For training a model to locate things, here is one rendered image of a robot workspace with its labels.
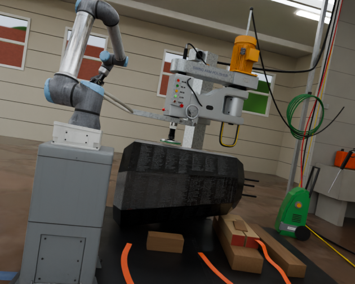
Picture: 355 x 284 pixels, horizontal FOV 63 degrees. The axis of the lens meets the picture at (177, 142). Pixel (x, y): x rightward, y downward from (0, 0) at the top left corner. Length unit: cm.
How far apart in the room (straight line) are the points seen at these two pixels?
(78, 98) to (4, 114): 761
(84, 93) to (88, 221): 74
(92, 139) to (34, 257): 72
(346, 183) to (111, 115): 640
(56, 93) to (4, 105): 753
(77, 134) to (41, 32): 774
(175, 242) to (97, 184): 110
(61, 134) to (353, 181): 420
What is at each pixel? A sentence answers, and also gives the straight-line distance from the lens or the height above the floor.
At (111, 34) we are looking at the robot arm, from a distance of 225.
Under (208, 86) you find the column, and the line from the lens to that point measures 374.
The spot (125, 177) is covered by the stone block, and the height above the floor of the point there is 56.
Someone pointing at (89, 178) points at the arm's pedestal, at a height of 70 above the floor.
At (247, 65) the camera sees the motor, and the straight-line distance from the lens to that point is 326.
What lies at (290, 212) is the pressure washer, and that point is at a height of 29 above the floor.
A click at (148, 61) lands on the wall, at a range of 905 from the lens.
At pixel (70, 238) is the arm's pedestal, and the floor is 35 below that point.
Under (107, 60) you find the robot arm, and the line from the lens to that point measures 256.
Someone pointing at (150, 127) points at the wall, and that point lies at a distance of 891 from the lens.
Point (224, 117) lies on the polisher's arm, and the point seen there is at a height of 124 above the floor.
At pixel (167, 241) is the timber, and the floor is 11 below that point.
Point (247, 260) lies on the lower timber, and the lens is 254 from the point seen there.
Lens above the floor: 107
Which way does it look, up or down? 3 degrees down
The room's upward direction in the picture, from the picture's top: 10 degrees clockwise
